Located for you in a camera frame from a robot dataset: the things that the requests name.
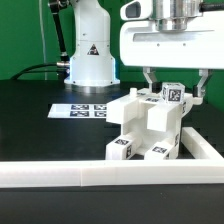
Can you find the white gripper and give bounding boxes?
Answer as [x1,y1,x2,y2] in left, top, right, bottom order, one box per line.
[120,0,224,98]

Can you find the white tagged cube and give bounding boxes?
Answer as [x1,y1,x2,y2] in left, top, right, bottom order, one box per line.
[162,82,185,103]

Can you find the white chair seat part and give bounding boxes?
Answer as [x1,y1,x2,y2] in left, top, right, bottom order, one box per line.
[121,100,182,156]

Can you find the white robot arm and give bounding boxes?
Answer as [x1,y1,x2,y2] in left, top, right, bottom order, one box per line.
[67,0,224,97]

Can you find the white flat tagged plate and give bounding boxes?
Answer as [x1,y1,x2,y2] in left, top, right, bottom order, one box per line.
[48,104,107,119]

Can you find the white boundary fence frame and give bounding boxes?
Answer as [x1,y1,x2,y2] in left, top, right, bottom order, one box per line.
[0,126,224,189]

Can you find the black cable bundle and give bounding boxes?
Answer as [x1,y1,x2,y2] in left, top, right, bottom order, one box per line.
[10,61,71,81]

